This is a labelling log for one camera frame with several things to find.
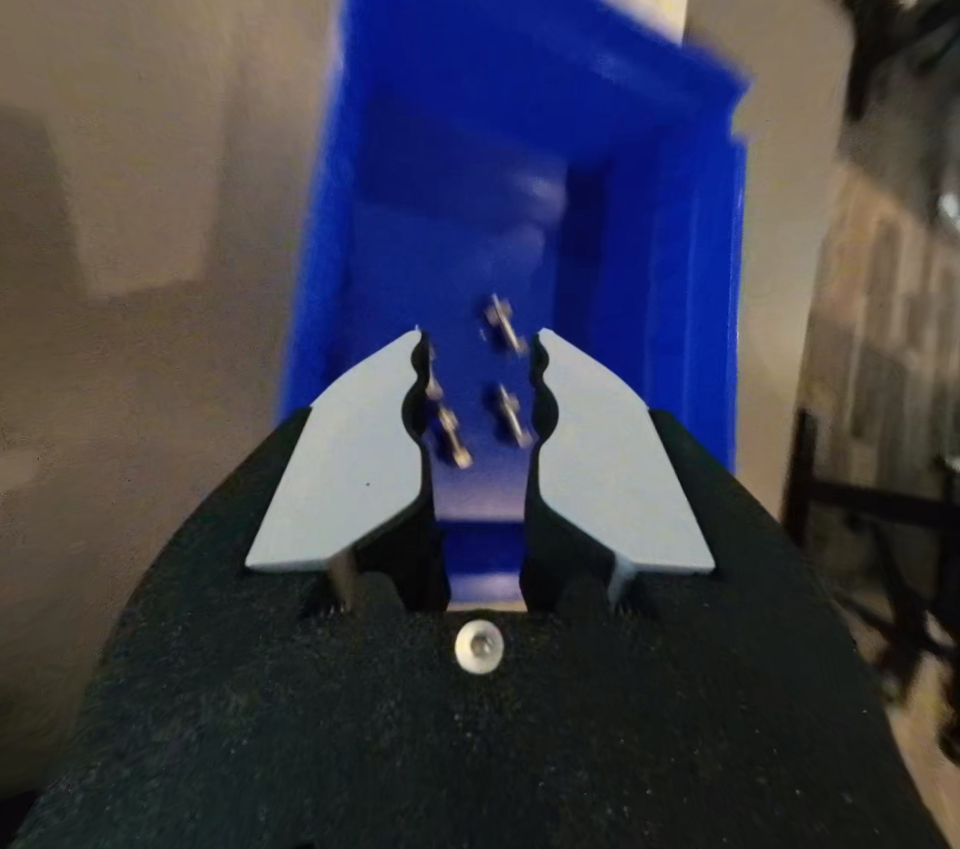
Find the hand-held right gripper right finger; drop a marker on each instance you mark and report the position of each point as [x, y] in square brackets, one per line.
[622, 474]

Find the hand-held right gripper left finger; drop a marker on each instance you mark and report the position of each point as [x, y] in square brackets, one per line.
[345, 474]

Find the steel hex bolt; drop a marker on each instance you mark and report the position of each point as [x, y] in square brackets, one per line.
[511, 337]
[519, 429]
[459, 451]

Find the blue plastic bin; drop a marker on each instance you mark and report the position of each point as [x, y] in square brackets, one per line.
[465, 114]

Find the black metal desk frame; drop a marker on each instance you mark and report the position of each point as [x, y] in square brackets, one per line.
[900, 511]

